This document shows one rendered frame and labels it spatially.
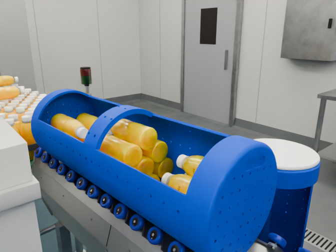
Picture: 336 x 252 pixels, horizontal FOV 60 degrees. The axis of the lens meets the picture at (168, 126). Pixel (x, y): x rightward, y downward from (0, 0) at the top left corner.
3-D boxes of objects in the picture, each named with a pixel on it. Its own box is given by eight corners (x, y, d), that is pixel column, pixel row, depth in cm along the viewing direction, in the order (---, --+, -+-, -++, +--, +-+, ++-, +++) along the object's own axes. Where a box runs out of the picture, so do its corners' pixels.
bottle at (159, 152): (172, 149, 94) (136, 135, 106) (161, 137, 89) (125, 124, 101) (160, 167, 91) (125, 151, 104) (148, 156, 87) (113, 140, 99)
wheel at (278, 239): (282, 244, 69) (286, 237, 70) (264, 235, 72) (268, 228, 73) (285, 251, 72) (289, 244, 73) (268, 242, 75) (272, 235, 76)
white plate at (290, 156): (228, 154, 104) (227, 158, 105) (312, 175, 89) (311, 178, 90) (254, 133, 126) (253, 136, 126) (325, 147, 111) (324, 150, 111)
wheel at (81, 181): (86, 178, 98) (90, 180, 99) (79, 174, 101) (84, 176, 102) (79, 191, 97) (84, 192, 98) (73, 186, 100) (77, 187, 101)
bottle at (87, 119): (74, 113, 120) (99, 122, 107) (90, 111, 125) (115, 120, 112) (75, 129, 122) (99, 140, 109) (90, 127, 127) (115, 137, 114)
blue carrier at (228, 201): (197, 291, 57) (219, 151, 51) (29, 158, 116) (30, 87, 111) (266, 241, 77) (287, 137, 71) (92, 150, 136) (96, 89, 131)
